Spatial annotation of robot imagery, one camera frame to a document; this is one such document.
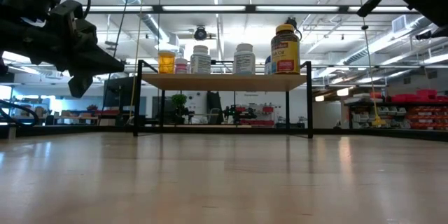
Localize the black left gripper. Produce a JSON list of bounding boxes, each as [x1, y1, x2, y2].
[[0, 0, 126, 99]]

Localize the small amber pill vial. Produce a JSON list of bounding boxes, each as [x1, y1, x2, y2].
[[157, 50, 176, 74]]

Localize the small pink pill bottle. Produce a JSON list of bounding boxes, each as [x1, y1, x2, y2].
[[174, 57, 189, 74]]

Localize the yellow fish oil bottle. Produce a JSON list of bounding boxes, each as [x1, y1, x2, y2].
[[270, 23, 301, 75]]

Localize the white supplement facts bottle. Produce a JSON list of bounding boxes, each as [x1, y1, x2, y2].
[[190, 44, 211, 74]]

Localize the large white bottle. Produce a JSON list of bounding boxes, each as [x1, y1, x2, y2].
[[233, 43, 256, 75]]

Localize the black overhead light bar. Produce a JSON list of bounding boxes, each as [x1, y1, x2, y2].
[[83, 4, 421, 15]]

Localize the black monitor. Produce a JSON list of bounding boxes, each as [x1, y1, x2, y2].
[[103, 76, 139, 127]]

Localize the white ceiling air vent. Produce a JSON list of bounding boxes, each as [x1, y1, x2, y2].
[[391, 14, 409, 34]]

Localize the potted green plant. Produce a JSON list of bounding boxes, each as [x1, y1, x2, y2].
[[170, 93, 188, 125]]

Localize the round black ceiling fixture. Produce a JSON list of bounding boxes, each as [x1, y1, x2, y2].
[[193, 26, 209, 41]]

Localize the shelving with red bins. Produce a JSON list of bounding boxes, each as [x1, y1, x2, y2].
[[344, 89, 448, 132]]

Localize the red parts rack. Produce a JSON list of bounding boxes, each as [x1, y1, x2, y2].
[[236, 104, 277, 127]]

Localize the thin hanging cord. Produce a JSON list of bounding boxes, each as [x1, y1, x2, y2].
[[356, 0, 386, 127]]

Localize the black hanging cable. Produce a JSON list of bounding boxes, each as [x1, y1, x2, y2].
[[101, 0, 135, 116]]

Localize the wooden shelf black metal frame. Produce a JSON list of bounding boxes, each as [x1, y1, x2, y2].
[[132, 59, 314, 139]]

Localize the black table rig frame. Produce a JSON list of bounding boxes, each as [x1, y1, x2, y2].
[[0, 124, 448, 143]]

